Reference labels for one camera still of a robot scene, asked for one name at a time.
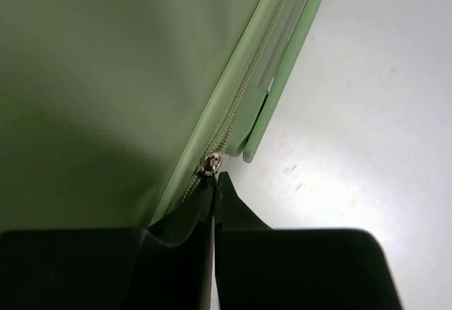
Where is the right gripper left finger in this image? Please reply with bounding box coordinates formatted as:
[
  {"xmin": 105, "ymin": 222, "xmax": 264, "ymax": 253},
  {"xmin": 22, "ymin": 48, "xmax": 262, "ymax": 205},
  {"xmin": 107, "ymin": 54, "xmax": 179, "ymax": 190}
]
[{"xmin": 1, "ymin": 178, "xmax": 215, "ymax": 309}]

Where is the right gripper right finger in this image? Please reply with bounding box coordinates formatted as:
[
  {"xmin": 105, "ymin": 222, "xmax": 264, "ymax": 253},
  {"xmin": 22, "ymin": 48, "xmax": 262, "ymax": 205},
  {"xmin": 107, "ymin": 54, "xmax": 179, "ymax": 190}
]
[{"xmin": 215, "ymin": 172, "xmax": 402, "ymax": 309}]

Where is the green suitcase blue lining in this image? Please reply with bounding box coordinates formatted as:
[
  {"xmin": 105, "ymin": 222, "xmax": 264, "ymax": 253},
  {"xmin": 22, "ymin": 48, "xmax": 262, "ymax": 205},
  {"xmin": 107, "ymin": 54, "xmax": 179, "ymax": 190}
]
[{"xmin": 1, "ymin": 0, "xmax": 322, "ymax": 231}]

